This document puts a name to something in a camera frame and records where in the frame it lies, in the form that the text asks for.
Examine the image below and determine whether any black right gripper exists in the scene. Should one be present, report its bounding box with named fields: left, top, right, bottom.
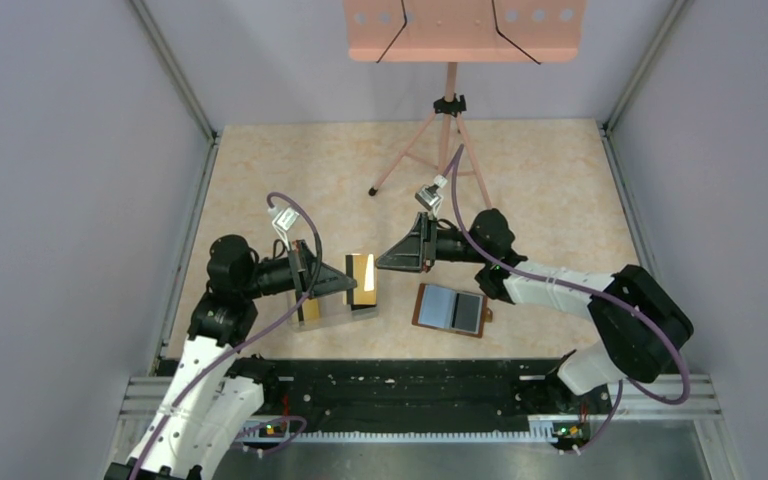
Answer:
left=377, top=211, right=491, bottom=273

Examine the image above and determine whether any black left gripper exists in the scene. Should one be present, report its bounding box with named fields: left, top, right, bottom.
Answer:
left=241, top=238, right=357, bottom=299

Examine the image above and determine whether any clear acrylic card box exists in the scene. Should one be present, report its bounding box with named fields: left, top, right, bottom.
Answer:
left=287, top=293, right=379, bottom=332

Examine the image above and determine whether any brown leather card holder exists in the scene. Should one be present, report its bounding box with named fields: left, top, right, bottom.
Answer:
left=411, top=283, right=494, bottom=338

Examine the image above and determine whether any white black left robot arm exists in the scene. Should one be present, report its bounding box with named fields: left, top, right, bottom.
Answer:
left=105, top=235, right=358, bottom=479

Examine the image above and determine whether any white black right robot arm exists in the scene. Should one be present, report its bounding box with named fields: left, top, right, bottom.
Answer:
left=376, top=209, right=694, bottom=412

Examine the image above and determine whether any yellow credit card stack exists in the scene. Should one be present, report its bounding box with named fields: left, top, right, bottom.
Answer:
left=295, top=299, right=322, bottom=327

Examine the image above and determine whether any pink tripod music stand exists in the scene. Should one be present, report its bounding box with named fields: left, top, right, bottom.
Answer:
left=343, top=0, right=588, bottom=206

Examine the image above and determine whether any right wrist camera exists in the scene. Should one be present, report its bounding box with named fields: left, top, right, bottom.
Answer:
left=414, top=175, right=448, bottom=216

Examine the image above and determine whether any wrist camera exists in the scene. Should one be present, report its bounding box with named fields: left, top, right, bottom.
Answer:
left=414, top=175, right=448, bottom=216
left=268, top=207, right=300, bottom=234

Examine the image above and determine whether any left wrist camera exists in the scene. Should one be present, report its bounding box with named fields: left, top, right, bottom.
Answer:
left=268, top=207, right=300, bottom=234

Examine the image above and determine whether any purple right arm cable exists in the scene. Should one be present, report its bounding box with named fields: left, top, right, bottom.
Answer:
left=442, top=144, right=693, bottom=453

